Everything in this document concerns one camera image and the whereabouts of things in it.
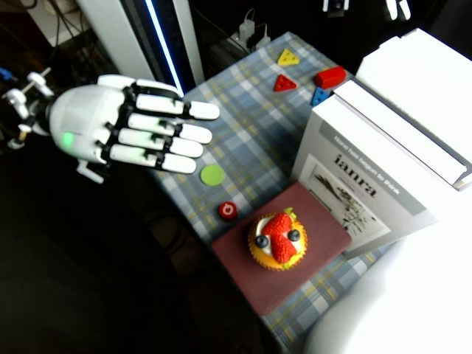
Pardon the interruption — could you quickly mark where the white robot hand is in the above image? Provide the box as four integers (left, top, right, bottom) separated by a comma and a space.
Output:
47, 73, 221, 184
304, 217, 472, 354

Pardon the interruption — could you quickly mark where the white column blue light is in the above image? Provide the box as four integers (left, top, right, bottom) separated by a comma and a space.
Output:
75, 0, 206, 97

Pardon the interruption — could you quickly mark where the toy strawberry cupcake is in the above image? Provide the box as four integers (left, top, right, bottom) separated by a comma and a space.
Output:
247, 206, 309, 272

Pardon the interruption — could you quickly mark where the green round disc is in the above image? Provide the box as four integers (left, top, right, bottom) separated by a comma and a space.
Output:
200, 164, 226, 187

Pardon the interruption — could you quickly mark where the maroon place mat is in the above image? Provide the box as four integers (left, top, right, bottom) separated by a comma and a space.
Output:
210, 182, 353, 317

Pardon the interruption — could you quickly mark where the black box device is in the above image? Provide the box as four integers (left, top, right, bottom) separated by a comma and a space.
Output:
209, 38, 249, 73

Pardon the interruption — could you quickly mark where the blue plaid tablecloth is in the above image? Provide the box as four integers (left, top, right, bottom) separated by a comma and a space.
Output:
149, 31, 403, 354

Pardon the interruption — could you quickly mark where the red round button toy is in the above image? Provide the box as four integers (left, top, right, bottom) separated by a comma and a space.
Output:
218, 201, 239, 223

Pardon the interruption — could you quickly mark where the white plug adapter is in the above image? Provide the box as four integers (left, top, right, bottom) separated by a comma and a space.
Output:
238, 20, 257, 38

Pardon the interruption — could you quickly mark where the white power strip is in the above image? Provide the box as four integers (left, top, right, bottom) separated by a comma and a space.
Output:
229, 31, 272, 52

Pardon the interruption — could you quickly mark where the red triangle block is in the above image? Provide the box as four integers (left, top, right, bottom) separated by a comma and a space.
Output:
273, 74, 298, 93

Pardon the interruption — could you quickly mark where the yellow triangle block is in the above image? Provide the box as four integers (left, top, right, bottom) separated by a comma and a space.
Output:
277, 48, 300, 68

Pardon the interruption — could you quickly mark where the blue triangle block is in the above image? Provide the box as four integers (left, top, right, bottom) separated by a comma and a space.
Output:
310, 87, 330, 108

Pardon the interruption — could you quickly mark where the large white box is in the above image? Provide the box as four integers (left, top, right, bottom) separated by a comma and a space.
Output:
354, 27, 472, 115

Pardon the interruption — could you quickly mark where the red rounded block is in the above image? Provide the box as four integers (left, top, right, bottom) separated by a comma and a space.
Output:
313, 65, 347, 90

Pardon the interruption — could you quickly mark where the white black clamp fixture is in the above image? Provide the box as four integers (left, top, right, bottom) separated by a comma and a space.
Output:
322, 0, 350, 18

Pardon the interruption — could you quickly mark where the white pronged fixture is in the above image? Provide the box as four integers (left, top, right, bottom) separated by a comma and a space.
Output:
385, 0, 411, 21

